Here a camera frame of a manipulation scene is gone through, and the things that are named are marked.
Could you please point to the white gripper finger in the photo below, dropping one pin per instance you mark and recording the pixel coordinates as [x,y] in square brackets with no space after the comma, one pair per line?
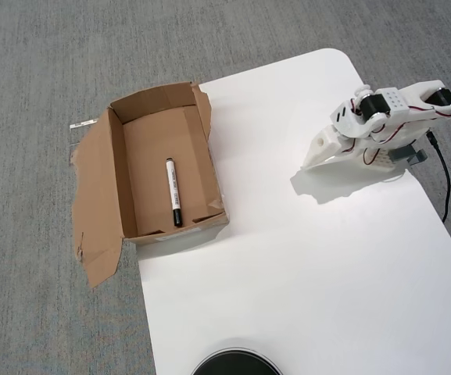
[314,161]
[338,158]

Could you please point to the black round disc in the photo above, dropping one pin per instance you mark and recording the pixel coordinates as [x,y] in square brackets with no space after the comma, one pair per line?
[237,363]

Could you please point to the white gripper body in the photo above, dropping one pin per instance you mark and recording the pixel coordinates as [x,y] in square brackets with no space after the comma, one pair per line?
[320,150]

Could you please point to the open brown cardboard box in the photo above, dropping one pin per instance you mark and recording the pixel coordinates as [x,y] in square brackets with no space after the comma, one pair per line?
[143,176]

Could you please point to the grey table clamp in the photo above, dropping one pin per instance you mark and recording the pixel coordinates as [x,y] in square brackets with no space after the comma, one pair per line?
[418,156]

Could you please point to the white marker pen black cap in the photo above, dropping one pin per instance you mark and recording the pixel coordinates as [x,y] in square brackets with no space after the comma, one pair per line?
[174,187]

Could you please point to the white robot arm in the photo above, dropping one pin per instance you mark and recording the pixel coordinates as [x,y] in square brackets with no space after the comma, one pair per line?
[393,102]

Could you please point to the white paper strip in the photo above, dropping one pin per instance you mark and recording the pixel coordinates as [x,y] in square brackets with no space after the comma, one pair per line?
[82,124]

